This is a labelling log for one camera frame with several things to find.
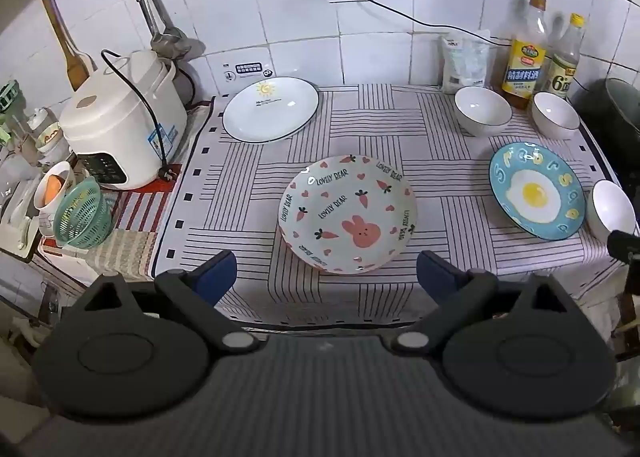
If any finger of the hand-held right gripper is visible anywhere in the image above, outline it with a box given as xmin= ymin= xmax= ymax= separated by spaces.
xmin=607 ymin=229 xmax=640 ymax=268

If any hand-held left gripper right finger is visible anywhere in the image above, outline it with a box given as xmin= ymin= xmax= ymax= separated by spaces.
xmin=385 ymin=251 xmax=576 ymax=353

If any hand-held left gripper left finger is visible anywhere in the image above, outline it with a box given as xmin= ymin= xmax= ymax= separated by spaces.
xmin=82 ymin=250 xmax=261 ymax=354

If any white bowl with dark rim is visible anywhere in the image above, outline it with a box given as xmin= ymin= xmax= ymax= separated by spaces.
xmin=586 ymin=180 xmax=637 ymax=244
xmin=531 ymin=92 xmax=581 ymax=140
xmin=454 ymin=86 xmax=514 ymax=138

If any striped tablecloth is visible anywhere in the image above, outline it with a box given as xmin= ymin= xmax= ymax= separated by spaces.
xmin=155 ymin=82 xmax=627 ymax=329

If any beige woven cloth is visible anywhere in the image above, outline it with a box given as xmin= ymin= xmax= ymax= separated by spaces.
xmin=89 ymin=229 xmax=159 ymax=281

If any red striped cloth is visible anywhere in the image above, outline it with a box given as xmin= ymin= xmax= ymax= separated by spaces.
xmin=100 ymin=176 xmax=184 ymax=239

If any pink rabbit print plate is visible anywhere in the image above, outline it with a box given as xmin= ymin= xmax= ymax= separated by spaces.
xmin=278 ymin=155 xmax=418 ymax=275

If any blue fried egg print plate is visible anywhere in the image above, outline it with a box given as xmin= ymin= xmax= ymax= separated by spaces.
xmin=489 ymin=142 xmax=586 ymax=242

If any black cooking pot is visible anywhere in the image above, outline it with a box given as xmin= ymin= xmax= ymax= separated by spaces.
xmin=570 ymin=78 xmax=640 ymax=179

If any green plastic colander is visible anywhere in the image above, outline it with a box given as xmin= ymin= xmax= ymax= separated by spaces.
xmin=54 ymin=176 xmax=114 ymax=250

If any white plate with sun print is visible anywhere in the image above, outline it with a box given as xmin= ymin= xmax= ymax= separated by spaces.
xmin=221 ymin=76 xmax=320 ymax=143

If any white rice cooker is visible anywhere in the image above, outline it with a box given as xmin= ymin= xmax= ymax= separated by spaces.
xmin=60 ymin=50 xmax=189 ymax=190

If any white cup with orange content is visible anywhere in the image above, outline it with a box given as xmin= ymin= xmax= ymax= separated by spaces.
xmin=32 ymin=161 xmax=77 ymax=239

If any clear vinegar bottle yellow cap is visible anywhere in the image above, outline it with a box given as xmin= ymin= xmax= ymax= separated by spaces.
xmin=542 ymin=13 xmax=586 ymax=99

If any white dish tray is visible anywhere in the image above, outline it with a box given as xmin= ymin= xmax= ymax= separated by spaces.
xmin=0 ymin=177 xmax=42 ymax=259

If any white plastic bag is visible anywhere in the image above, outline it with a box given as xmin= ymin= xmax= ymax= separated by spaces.
xmin=439 ymin=30 xmax=492 ymax=94

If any yellow label oil bottle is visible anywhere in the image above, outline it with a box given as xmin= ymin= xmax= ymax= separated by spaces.
xmin=501 ymin=0 xmax=548 ymax=110

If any small ceramic jar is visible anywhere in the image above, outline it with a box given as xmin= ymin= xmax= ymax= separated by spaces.
xmin=27 ymin=110 xmax=69 ymax=164

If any wooden spatula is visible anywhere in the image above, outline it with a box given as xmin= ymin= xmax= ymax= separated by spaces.
xmin=37 ymin=0 xmax=92 ymax=91

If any black rice cooker power cord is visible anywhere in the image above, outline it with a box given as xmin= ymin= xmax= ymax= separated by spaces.
xmin=100 ymin=50 xmax=179 ymax=183

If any black white wall label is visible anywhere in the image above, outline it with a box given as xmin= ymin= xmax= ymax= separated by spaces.
xmin=222 ymin=61 xmax=274 ymax=84

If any thin black cable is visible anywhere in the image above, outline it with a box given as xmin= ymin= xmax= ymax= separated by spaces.
xmin=349 ymin=0 xmax=508 ymax=46

